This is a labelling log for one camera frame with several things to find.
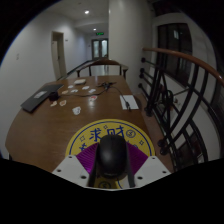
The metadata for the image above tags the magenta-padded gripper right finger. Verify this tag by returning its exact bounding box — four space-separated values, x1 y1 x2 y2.
124 143 172 188

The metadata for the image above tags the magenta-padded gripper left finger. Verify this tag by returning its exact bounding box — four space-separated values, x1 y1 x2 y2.
52 142 101 188

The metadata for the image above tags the black computer mouse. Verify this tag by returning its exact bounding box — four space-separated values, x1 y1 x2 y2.
95 133 129 179

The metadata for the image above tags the round yellow mouse pad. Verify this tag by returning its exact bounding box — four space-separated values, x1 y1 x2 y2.
65 119 156 190

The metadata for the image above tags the white notepad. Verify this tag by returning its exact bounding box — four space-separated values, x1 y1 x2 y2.
119 94 140 111

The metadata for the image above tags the dark pen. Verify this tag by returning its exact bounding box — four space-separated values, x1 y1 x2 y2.
119 94 132 112

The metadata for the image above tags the black railing with wooden handrail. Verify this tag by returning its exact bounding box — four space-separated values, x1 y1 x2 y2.
138 47 224 173

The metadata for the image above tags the dark closed laptop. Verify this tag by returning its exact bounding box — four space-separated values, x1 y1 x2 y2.
20 83 65 114

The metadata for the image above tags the small white flat box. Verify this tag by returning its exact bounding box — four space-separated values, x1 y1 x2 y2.
73 78 87 86

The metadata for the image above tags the brown wooden chair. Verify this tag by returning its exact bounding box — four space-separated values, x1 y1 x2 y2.
76 58 129 80

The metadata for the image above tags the pale side door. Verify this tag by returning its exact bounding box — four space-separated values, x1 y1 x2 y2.
50 31 67 80

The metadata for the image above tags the glazed double door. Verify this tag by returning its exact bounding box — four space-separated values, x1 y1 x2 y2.
91 38 109 61

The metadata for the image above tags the dark framed window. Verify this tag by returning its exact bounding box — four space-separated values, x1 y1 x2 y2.
156 22 193 85

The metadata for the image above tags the black cable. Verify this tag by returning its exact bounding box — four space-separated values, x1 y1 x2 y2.
58 81 125 99

